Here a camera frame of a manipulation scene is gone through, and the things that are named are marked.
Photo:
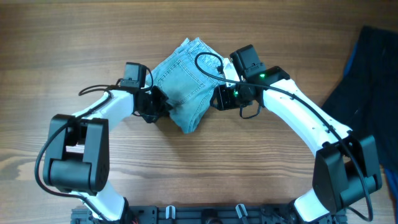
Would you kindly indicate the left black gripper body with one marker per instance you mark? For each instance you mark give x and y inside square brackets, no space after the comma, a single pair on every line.
[153,104]

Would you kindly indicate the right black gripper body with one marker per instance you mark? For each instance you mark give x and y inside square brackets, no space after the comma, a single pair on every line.
[233,96]

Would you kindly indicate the light blue denim shorts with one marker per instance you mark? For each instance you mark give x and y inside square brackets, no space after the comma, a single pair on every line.
[188,89]

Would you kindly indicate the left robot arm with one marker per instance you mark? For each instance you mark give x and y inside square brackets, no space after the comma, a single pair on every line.
[74,161]

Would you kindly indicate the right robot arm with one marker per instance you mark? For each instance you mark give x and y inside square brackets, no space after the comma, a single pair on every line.
[346,167]

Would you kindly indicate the black garment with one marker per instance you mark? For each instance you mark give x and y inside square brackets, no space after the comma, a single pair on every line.
[339,104]

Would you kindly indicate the blue garment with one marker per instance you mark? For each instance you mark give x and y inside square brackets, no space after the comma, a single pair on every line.
[392,183]

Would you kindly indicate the left white rail clip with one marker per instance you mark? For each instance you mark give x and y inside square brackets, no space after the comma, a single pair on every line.
[170,212]

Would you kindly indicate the white rail clip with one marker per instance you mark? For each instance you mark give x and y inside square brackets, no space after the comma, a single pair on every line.
[170,212]
[242,213]

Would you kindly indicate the right white rail clip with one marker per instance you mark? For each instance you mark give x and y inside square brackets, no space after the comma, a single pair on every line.
[242,213]

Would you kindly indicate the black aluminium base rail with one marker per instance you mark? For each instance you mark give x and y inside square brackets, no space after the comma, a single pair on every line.
[264,214]

